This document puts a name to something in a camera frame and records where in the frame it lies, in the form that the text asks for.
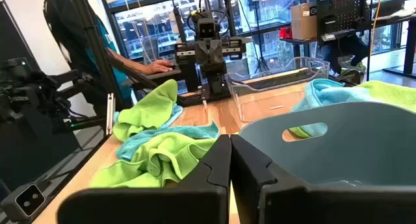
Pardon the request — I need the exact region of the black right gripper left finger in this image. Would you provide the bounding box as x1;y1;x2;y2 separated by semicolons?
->
57;134;233;224

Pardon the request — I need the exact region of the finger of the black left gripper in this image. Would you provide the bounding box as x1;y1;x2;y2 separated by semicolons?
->
195;38;212;75
211;38;228;75

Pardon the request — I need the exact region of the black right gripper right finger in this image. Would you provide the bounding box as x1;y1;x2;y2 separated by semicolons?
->
229;134;416;224

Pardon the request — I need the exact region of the green microfiber towel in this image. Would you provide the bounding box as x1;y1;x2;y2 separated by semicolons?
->
112;79;179;143
356;80;416;114
89;160;163;189
129;132;218;188

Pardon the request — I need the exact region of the blue microfiber towel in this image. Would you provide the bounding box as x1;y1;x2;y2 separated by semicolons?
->
162;103;184;127
115;121;221;162
289;78;374;139

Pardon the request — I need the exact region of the person's hand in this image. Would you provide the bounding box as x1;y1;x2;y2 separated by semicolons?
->
142;59;176;75

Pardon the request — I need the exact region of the black tripod stand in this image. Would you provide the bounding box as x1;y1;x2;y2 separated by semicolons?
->
250;0;274;75

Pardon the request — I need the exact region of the clear plastic basket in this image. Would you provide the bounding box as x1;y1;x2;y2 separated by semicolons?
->
226;56;331;123

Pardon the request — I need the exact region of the small red box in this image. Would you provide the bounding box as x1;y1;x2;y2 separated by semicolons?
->
279;25;293;40

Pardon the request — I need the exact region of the teal plastic basket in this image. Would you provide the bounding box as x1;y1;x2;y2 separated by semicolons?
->
239;102;416;189

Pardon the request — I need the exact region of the brown cardboard box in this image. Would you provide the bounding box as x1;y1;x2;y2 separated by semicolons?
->
290;2;319;40

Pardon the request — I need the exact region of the person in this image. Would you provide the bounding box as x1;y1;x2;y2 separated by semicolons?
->
318;34;371;76
43;0;178;110

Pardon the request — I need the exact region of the black pegboard rack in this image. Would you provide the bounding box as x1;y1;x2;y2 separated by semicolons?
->
317;0;369;43

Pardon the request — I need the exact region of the black monitor panel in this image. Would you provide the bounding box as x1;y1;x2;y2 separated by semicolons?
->
0;0;82;194

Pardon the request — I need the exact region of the black desk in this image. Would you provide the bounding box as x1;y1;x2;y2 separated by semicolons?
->
281;14;416;79

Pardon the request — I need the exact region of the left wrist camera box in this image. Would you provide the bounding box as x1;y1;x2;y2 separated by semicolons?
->
197;18;218;40

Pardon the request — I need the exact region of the silver metal bracket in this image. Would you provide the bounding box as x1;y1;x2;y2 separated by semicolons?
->
106;93;116;136

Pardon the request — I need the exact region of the grey table-level camera box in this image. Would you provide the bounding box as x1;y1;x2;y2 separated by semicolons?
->
0;181;49;223

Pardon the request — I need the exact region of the yellow hanging cable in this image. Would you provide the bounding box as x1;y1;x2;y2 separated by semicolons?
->
369;0;384;61

